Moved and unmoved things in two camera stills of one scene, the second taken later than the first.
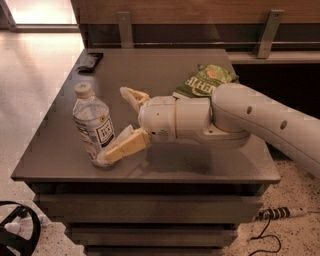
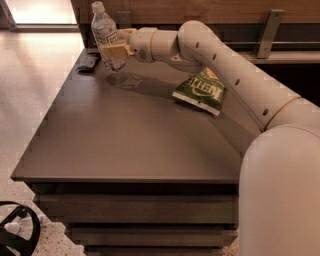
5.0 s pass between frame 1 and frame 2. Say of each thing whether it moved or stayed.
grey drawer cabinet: stayed
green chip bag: stayed
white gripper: moved
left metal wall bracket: stayed
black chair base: stayed
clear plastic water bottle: moved
